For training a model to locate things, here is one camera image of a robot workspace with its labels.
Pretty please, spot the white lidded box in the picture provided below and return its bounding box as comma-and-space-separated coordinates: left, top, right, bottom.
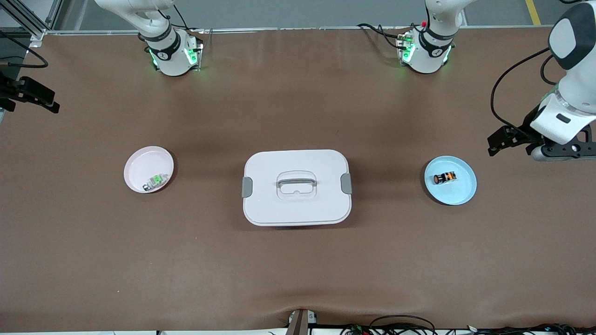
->
242, 149, 353, 227

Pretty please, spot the light blue round plate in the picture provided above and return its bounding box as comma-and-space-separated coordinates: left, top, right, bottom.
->
423, 155, 478, 206

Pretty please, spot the pink round plate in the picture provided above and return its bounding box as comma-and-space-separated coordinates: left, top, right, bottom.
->
123, 146, 175, 194

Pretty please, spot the brown table mat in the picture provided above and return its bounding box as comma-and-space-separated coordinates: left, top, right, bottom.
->
0, 27, 596, 332

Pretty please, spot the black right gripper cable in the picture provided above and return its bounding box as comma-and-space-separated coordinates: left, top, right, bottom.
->
0, 30, 49, 69

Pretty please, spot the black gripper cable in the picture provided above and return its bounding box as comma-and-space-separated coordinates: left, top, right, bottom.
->
490, 47, 559, 133
0, 30, 49, 69

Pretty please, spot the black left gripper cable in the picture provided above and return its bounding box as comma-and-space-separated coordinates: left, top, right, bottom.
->
490, 47, 559, 133

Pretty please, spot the aluminium frame profile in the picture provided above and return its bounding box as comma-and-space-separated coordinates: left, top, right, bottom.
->
0, 0, 63, 41

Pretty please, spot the black arm base cable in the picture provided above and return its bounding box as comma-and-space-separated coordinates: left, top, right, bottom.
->
357, 22, 406, 49

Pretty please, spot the black cable bundle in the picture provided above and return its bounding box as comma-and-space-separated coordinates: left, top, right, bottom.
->
340, 315, 438, 335
466, 322, 596, 335

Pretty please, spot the metal table edge rail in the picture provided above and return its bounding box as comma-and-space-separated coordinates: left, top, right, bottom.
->
28, 26, 555, 35

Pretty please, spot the metal table clamp bracket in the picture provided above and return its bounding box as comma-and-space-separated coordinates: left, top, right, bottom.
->
285, 308, 318, 335

